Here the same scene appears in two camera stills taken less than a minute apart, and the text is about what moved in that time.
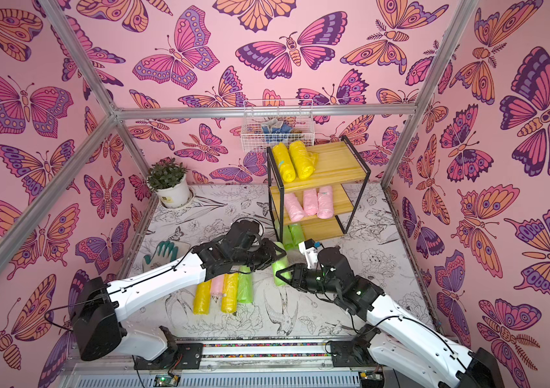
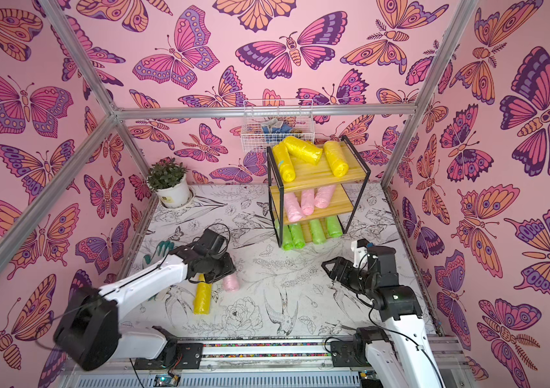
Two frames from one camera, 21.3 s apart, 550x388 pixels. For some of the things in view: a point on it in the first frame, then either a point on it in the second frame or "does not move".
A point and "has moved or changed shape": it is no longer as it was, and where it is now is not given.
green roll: x=289 y=237 does not move
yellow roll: x=286 y=165 does not move
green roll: x=245 y=284 → x=335 y=227
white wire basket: x=258 y=133 does not move
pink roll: x=325 y=202 has moved or changed shape
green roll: x=280 y=264 → x=318 y=234
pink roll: x=295 y=210 does not move
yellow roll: x=304 y=161 has moved or changed shape
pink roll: x=217 y=285 → x=231 y=283
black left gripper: x=269 y=254 → x=230 y=268
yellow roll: x=230 y=293 → x=333 y=151
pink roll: x=310 y=201 does not move
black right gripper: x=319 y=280 → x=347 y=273
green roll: x=297 y=232 does not move
